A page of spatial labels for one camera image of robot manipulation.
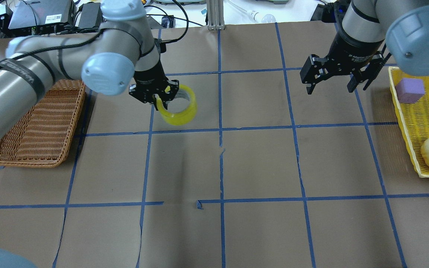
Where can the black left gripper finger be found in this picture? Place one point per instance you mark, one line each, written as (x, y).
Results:
(169, 90)
(144, 93)

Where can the purple foam block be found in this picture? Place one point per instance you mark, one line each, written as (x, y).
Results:
(410, 90)

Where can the black power adapter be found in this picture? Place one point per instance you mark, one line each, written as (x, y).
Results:
(90, 15)

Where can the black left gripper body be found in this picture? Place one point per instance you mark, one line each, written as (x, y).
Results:
(150, 78)

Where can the aluminium frame post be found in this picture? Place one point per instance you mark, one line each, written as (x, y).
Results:
(215, 15)

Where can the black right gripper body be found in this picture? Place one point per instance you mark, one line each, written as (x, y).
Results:
(353, 51)

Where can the black phone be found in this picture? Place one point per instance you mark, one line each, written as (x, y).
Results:
(319, 12)

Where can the yellow tape roll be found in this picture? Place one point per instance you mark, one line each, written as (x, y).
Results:
(181, 110)

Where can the white light bulb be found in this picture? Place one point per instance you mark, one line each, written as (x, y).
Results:
(260, 17)

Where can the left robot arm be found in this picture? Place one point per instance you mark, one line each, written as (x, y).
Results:
(122, 50)

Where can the yellow plastic basket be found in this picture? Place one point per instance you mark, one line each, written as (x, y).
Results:
(413, 120)

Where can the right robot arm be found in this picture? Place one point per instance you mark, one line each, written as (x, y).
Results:
(369, 33)

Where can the black computer box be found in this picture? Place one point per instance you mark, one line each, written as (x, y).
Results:
(42, 15)

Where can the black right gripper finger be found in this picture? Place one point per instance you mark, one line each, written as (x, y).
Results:
(368, 75)
(317, 69)

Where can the brown wicker basket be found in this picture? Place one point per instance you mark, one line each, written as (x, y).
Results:
(43, 137)

